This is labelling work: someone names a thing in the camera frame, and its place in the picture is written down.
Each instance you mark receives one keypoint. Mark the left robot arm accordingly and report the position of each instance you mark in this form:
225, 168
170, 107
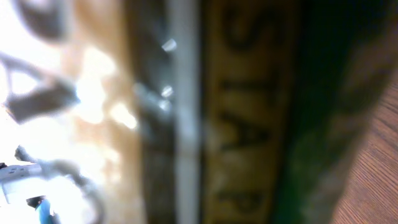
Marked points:
25, 183

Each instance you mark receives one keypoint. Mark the red spaghetti packet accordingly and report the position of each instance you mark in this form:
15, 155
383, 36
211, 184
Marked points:
232, 111

